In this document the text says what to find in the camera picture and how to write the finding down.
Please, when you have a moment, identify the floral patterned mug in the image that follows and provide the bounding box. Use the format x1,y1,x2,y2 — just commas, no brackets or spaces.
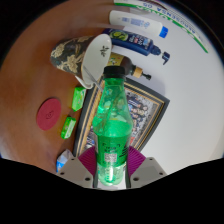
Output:
49,33,113,90

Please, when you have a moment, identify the small green packet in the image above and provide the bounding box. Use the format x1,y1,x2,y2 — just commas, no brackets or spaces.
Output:
71,86,87,112
60,116,77,140

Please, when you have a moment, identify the brown pump bottle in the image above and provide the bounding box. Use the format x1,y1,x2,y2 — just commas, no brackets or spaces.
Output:
107,52,152,81

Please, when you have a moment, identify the dark blue pump bottle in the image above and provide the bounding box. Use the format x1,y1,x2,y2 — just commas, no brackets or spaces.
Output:
102,28,171,66

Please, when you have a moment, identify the framed group photo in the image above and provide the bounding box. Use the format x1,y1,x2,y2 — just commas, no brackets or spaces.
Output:
72,77,170,158

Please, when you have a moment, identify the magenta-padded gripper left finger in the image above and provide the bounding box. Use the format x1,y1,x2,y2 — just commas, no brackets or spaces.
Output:
55,146,99,189

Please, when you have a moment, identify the white bottle with blue cap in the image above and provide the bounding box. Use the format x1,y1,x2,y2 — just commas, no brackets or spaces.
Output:
109,9,169,39

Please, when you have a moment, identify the round red coaster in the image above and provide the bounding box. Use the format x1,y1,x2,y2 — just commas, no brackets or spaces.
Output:
35,97,62,131

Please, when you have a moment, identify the green plastic drink bottle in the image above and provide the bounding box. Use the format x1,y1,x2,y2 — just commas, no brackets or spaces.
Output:
92,65,133,188

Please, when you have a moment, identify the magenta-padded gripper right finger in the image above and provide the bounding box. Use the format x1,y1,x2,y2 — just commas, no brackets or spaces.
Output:
124,145,168,189

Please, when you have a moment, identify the metal spoon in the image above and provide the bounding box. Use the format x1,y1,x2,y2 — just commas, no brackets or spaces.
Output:
82,64,104,93

